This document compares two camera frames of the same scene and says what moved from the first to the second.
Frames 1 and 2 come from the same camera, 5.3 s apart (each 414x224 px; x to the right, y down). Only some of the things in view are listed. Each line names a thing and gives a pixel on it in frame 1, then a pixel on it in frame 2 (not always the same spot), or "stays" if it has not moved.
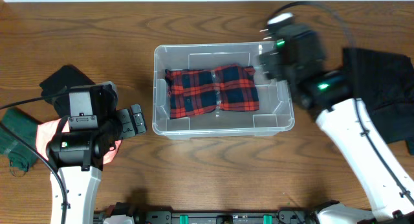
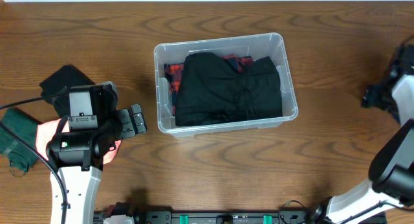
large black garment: (384, 82) -> (210, 90)
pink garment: (46, 129) stays
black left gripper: (128, 122) stays
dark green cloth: (21, 156) stays
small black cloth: (66, 76) stays
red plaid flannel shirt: (232, 87) -> (173, 72)
